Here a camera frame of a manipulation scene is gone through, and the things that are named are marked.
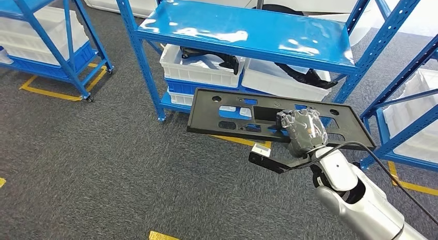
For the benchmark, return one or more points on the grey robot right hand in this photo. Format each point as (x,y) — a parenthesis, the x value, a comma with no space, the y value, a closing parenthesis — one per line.
(304,132)

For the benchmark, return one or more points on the black plastic panel part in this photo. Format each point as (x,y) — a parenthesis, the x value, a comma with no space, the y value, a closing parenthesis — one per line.
(202,112)

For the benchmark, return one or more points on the yellow floor tape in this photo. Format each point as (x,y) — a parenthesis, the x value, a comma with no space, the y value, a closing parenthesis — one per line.
(51,93)

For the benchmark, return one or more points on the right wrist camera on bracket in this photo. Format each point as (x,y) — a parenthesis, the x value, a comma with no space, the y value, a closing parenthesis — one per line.
(270,163)

